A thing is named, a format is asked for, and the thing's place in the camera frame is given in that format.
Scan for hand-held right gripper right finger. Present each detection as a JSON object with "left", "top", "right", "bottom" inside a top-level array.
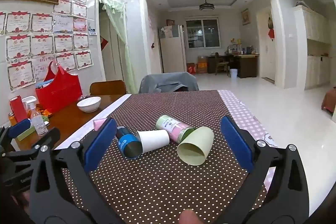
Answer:
[{"left": 220, "top": 116, "right": 310, "bottom": 224}]

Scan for orange cardboard box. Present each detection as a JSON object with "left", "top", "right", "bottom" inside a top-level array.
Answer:
[{"left": 196, "top": 56, "right": 208, "bottom": 74}]

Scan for green door curtain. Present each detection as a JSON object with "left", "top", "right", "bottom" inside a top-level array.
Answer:
[{"left": 98, "top": 0, "right": 132, "bottom": 94}]

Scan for clear spray bottle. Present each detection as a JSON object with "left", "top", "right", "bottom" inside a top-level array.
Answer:
[{"left": 22, "top": 97, "right": 49, "bottom": 136}]

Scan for blue metal can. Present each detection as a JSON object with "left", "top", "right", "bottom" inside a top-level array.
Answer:
[{"left": 116, "top": 126, "right": 143, "bottom": 159}]

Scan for white door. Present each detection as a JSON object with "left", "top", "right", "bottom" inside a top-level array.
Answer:
[{"left": 258, "top": 7, "right": 277, "bottom": 82}]

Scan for brown wooden chair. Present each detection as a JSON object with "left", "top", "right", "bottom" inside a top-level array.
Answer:
[{"left": 89, "top": 80, "right": 127, "bottom": 96}]

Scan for pink checked tablecloth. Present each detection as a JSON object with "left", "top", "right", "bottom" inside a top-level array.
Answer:
[{"left": 217, "top": 89, "right": 279, "bottom": 224}]

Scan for red gift bag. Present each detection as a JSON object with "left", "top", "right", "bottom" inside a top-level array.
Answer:
[{"left": 35, "top": 61, "right": 83, "bottom": 115}]

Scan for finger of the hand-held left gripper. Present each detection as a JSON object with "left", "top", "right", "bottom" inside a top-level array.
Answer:
[
  {"left": 0, "top": 119, "right": 31, "bottom": 147},
  {"left": 4, "top": 127, "right": 61, "bottom": 163}
]

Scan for light green plastic cup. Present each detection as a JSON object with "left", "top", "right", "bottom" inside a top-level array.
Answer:
[{"left": 177, "top": 126, "right": 215, "bottom": 167}]

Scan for white refrigerator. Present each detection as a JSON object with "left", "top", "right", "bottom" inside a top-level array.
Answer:
[{"left": 158, "top": 24, "right": 187, "bottom": 74}]

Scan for dark wooden desk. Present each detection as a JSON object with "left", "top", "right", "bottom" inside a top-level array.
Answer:
[{"left": 207, "top": 53, "right": 260, "bottom": 79}]

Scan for reddish brown furniture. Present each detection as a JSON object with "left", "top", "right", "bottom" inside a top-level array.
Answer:
[{"left": 321, "top": 87, "right": 336, "bottom": 116}]

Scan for wooden desk chair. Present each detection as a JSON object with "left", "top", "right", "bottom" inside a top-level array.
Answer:
[{"left": 214, "top": 52, "right": 230, "bottom": 76}]

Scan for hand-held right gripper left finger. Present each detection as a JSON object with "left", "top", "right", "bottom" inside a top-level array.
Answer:
[{"left": 29, "top": 118, "right": 124, "bottom": 224}]

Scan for cream tall cabinet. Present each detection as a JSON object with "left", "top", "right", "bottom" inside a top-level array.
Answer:
[{"left": 293, "top": 5, "right": 332, "bottom": 91}]

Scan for brown polka dot tablecloth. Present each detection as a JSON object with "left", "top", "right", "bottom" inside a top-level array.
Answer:
[{"left": 54, "top": 90, "right": 269, "bottom": 224}]

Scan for white paper cup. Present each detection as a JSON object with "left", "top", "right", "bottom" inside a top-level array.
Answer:
[{"left": 136, "top": 130, "right": 171, "bottom": 154}]

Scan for person's right hand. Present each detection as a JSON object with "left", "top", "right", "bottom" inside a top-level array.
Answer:
[{"left": 178, "top": 210, "right": 201, "bottom": 224}]

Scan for pink and green canister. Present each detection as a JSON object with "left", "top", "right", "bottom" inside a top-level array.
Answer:
[{"left": 155, "top": 114, "right": 195, "bottom": 143}]

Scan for green flat box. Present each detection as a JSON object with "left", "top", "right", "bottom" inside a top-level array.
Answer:
[{"left": 14, "top": 125, "right": 36, "bottom": 143}]

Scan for wall of award certificates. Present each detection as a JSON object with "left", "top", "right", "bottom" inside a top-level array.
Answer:
[{"left": 0, "top": 0, "right": 94, "bottom": 93}]

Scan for white ceramic bowl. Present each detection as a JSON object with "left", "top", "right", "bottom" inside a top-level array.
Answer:
[{"left": 77, "top": 96, "right": 102, "bottom": 113}]

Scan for chair with grey cloth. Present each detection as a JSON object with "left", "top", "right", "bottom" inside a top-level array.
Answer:
[{"left": 139, "top": 72, "right": 199, "bottom": 94}]

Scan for ceiling fan lamp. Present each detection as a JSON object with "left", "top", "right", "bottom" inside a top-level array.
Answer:
[{"left": 199, "top": 0, "right": 215, "bottom": 12}]

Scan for window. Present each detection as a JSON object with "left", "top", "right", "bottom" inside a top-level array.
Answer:
[{"left": 185, "top": 18, "right": 221, "bottom": 48}]

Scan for wrapped candies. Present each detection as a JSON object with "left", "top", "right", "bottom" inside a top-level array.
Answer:
[{"left": 36, "top": 106, "right": 54, "bottom": 117}]

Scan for small pink cup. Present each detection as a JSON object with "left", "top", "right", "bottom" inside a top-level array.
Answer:
[{"left": 93, "top": 118, "right": 109, "bottom": 131}]

